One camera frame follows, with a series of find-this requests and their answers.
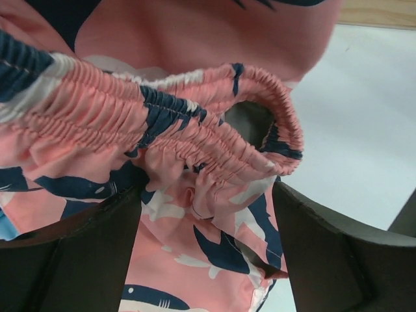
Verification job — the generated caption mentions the wooden rack base frame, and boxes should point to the wooden rack base frame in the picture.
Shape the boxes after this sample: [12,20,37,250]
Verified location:
[339,0,415,30]

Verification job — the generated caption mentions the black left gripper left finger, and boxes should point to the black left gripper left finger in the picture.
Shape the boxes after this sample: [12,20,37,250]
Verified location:
[1,187,141,311]

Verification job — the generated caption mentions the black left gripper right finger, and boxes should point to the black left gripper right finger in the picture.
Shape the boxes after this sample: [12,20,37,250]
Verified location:
[272,182,415,312]

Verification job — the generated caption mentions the light blue garment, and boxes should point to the light blue garment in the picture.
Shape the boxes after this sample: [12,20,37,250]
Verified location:
[0,210,19,241]

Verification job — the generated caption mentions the pink shark print shorts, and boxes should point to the pink shark print shorts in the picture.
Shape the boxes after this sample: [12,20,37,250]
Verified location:
[1,1,342,311]

